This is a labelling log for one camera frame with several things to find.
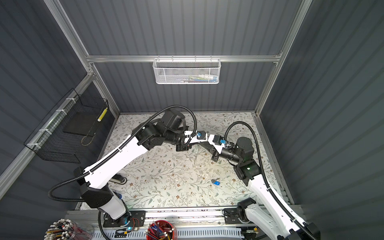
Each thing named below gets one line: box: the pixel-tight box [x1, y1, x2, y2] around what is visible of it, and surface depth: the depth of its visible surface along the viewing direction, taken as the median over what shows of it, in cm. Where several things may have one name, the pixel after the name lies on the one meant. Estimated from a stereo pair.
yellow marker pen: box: [97, 107, 108, 122], surface depth 82 cm
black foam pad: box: [63, 111, 100, 136], surface depth 78 cm
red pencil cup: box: [146, 220, 178, 240], surface depth 61 cm
